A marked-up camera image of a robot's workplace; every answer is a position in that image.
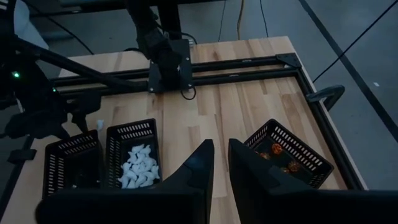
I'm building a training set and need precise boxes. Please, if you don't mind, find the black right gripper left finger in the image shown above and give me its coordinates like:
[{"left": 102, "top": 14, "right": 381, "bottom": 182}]
[{"left": 35, "top": 139, "right": 215, "bottom": 224}]

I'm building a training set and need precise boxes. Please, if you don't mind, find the grey frame clamp lever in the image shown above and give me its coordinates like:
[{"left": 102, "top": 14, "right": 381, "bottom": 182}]
[{"left": 306, "top": 84, "right": 346, "bottom": 112}]

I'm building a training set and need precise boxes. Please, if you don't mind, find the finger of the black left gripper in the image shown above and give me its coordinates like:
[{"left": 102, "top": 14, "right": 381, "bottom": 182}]
[
  {"left": 4, "top": 111, "right": 71, "bottom": 140},
  {"left": 70, "top": 91, "right": 102, "bottom": 131}
]

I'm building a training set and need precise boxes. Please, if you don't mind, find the black slotted plastic basket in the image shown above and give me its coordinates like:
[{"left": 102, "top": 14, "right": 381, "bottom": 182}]
[
  {"left": 42, "top": 129, "right": 103, "bottom": 200},
  {"left": 104, "top": 118, "right": 162, "bottom": 190},
  {"left": 244, "top": 118, "right": 335, "bottom": 190}
]

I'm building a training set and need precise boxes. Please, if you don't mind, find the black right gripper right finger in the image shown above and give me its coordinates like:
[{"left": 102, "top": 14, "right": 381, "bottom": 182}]
[{"left": 228, "top": 138, "right": 398, "bottom": 224}]

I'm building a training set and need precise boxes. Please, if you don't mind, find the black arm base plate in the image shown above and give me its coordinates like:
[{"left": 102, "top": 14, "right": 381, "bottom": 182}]
[{"left": 147, "top": 39, "right": 194, "bottom": 94}]

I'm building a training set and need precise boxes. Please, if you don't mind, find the long black floor cable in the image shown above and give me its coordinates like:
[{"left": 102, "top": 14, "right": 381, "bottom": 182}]
[{"left": 312, "top": 0, "right": 398, "bottom": 84}]

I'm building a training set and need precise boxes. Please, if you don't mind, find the thin black cable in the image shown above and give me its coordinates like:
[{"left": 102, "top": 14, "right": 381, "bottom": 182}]
[
  {"left": 217, "top": 0, "right": 227, "bottom": 43},
  {"left": 259, "top": 0, "right": 270, "bottom": 39}
]

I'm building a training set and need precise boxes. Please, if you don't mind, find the yellow floor cable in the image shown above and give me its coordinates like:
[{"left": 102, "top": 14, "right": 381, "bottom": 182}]
[{"left": 236, "top": 0, "right": 246, "bottom": 40}]

